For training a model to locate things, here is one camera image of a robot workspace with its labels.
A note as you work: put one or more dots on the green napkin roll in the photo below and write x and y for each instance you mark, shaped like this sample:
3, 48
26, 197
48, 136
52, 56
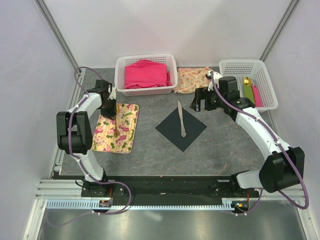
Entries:
247, 90

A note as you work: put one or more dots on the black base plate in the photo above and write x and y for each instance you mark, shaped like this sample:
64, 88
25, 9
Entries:
211, 186

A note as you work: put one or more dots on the floral placemat tray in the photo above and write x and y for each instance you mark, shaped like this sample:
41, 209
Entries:
117, 136

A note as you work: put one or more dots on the blue slotted cable duct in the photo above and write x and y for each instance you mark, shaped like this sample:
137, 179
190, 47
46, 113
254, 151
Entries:
88, 204

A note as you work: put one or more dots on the floral drawstring pouch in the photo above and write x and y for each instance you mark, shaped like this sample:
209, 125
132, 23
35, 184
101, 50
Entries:
189, 79

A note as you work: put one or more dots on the wrist white camera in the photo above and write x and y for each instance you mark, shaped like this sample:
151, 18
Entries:
214, 77
112, 93

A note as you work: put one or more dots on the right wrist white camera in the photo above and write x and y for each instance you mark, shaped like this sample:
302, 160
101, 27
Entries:
214, 77

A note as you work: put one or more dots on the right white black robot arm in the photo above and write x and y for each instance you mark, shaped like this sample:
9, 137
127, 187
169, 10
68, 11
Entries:
283, 165

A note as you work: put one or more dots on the pink napkin roll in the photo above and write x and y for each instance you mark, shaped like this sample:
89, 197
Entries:
256, 96

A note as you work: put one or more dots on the white basket with rolls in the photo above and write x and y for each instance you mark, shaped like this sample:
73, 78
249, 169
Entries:
257, 72

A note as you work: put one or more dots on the left aluminium frame post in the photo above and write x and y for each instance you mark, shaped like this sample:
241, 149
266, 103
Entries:
46, 13

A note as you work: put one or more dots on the right aluminium frame post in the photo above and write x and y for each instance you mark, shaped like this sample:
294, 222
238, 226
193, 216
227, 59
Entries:
279, 29

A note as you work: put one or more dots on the white basket with pink cloth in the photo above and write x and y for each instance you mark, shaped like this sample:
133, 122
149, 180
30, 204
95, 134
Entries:
122, 62

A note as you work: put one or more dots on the aluminium frame post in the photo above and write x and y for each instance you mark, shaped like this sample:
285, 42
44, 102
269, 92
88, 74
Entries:
279, 29
46, 13

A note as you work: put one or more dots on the silver table knife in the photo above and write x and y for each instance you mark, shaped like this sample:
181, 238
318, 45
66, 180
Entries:
180, 113

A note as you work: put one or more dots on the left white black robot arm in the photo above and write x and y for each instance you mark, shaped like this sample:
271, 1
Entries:
74, 134

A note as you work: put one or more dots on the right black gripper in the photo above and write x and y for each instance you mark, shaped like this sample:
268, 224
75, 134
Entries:
202, 93

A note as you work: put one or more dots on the front aluminium rail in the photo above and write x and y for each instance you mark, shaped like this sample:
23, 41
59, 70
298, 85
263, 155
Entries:
67, 189

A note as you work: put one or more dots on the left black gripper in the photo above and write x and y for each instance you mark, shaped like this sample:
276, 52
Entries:
112, 114

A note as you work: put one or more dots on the gold spoon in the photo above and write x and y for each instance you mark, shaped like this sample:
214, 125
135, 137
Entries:
116, 131

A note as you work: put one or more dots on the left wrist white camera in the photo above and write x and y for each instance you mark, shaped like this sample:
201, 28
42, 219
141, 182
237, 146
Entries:
112, 93

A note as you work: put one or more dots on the pink folded cloth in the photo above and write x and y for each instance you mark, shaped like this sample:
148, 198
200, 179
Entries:
146, 74

